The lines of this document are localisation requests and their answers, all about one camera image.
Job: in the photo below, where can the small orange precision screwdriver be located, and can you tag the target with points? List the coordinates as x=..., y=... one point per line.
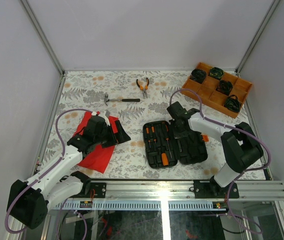
x=179, y=144

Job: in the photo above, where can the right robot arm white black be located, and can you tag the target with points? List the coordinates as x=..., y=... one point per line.
x=240, y=145

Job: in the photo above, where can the black orange screwdriver large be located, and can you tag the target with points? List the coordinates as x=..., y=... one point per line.
x=167, y=139

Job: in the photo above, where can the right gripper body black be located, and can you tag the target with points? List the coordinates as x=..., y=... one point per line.
x=177, y=133

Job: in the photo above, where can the orange wooden divided tray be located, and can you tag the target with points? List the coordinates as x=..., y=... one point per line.
x=211, y=94

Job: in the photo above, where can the aluminium frame rail front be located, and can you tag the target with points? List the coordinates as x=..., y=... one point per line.
x=180, y=194

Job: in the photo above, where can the small black orange screwdriver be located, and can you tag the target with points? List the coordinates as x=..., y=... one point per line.
x=154, y=137

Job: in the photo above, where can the red cloth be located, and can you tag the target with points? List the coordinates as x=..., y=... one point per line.
x=99, y=159

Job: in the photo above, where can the orange handled pliers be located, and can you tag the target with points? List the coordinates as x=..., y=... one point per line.
x=143, y=88

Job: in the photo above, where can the small hammer black grip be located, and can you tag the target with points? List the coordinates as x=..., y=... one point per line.
x=126, y=100

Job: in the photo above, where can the black plastic tool case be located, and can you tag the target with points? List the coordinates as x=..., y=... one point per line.
x=193, y=147

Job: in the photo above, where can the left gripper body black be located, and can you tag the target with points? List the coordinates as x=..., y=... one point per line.
x=104, y=139

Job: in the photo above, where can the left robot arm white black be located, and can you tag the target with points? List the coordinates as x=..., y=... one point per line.
x=30, y=200

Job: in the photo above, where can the thin black precision screwdriver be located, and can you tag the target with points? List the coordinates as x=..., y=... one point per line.
x=148, y=138

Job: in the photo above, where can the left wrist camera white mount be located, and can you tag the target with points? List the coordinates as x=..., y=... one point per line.
x=104, y=114

